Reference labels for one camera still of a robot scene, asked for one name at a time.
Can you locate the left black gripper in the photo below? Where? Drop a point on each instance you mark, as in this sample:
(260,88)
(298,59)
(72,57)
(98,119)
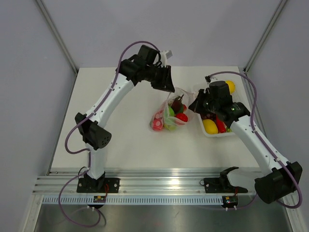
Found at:
(165,83)

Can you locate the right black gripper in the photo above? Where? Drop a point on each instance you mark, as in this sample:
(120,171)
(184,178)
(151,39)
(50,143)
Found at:
(196,105)

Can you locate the dark purple mangosteen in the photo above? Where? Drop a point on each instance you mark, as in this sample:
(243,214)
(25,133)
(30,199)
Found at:
(177,105)

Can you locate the clear pink zip top bag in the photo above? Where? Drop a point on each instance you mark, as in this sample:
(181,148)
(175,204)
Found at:
(187,100)

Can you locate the green lettuce leaf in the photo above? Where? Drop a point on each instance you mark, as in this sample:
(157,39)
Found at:
(168,115)

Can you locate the green pear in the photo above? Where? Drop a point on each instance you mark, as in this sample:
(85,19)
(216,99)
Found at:
(170,127)

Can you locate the white plastic fruit basket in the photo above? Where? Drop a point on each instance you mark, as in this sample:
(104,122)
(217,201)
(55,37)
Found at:
(235,97)

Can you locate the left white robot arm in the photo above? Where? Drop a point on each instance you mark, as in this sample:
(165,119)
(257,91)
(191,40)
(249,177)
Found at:
(91,125)

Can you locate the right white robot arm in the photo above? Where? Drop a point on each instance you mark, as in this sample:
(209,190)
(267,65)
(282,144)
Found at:
(280,176)

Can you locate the yellow lemon top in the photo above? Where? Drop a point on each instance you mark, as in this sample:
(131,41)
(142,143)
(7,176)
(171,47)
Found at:
(231,86)

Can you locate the dark grape bunch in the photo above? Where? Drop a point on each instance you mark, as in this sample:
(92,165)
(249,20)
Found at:
(210,116)

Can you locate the yellow mango upper left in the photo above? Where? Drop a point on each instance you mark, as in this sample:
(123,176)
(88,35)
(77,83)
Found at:
(210,127)

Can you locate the red chili pepper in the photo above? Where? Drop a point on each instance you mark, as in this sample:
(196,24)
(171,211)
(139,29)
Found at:
(220,125)

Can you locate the right small circuit board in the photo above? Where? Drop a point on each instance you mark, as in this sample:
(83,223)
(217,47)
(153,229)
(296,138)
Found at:
(230,201)

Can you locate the small circuit board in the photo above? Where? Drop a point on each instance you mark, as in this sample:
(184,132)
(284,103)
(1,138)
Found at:
(99,199)
(230,201)

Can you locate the left small circuit board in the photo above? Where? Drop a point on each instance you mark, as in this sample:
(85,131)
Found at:
(99,199)

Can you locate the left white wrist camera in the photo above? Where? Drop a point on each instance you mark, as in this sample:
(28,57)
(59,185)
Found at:
(165,55)

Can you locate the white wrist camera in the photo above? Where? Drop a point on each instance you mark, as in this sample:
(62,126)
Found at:
(165,55)
(210,79)

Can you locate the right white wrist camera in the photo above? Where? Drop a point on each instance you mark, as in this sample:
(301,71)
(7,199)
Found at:
(210,79)

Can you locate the right aluminium frame post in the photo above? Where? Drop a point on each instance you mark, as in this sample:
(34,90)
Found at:
(265,35)

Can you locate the aluminium frame post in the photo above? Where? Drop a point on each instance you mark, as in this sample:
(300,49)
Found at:
(265,35)
(55,33)

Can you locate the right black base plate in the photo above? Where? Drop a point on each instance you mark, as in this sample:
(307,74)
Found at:
(220,185)

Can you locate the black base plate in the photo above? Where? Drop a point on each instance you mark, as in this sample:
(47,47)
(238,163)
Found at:
(105,185)
(220,185)

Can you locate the aluminium mounting rail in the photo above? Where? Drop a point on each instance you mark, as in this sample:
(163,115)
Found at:
(158,181)

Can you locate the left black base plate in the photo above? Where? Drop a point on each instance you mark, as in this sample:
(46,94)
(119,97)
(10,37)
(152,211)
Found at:
(105,185)

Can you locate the left aluminium frame post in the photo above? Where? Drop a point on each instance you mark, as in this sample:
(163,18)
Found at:
(55,33)

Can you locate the white slotted cable duct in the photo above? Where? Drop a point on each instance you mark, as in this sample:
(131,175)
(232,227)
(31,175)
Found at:
(134,200)

